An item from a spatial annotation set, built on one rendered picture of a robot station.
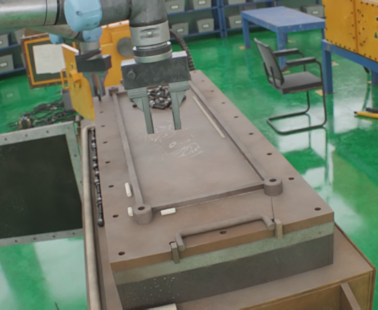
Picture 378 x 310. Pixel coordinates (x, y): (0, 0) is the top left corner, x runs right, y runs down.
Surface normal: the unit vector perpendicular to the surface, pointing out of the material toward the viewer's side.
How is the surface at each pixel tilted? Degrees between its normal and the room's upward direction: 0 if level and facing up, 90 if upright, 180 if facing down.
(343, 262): 0
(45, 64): 90
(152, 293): 90
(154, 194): 0
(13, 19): 115
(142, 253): 0
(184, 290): 90
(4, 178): 90
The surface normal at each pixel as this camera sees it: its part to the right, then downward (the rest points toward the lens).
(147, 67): 0.10, 0.37
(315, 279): -0.12, -0.92
